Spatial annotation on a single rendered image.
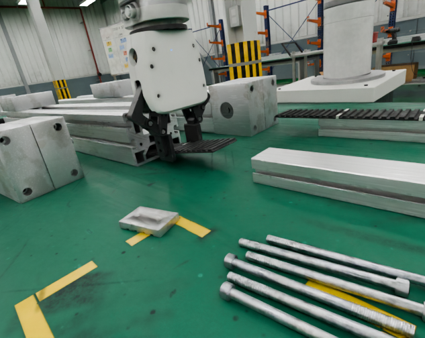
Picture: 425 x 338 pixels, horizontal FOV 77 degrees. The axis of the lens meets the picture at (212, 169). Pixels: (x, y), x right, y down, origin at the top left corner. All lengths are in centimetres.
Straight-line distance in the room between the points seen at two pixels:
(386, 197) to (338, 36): 62
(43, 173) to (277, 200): 31
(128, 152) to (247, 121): 21
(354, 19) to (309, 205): 63
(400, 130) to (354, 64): 42
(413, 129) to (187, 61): 31
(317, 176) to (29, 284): 26
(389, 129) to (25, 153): 49
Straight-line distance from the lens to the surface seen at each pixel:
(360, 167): 27
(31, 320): 23
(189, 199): 30
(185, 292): 19
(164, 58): 36
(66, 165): 44
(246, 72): 374
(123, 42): 666
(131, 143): 45
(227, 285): 18
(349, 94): 74
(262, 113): 52
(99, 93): 89
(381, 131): 45
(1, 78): 1563
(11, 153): 42
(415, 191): 26
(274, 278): 18
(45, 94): 98
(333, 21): 84
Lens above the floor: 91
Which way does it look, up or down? 21 degrees down
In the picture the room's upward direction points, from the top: 9 degrees counter-clockwise
